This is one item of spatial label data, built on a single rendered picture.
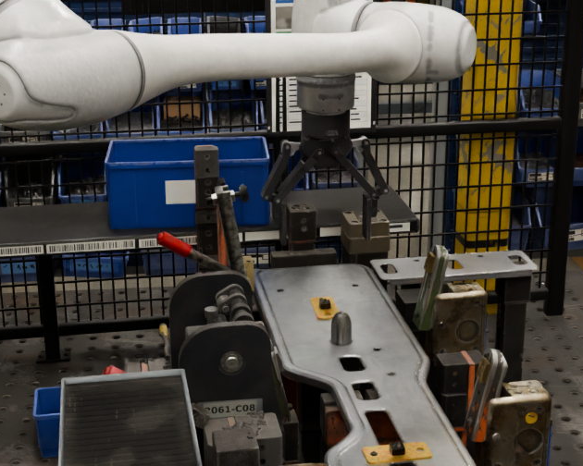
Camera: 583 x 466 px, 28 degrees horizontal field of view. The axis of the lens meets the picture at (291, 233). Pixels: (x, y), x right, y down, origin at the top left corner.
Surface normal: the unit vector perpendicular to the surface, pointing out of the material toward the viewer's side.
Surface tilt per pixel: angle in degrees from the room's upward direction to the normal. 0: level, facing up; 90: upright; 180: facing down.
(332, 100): 90
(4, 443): 0
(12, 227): 0
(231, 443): 6
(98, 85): 89
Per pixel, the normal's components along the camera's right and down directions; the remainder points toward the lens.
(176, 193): 0.07, 0.34
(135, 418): 0.00, -0.94
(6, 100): -0.45, 0.34
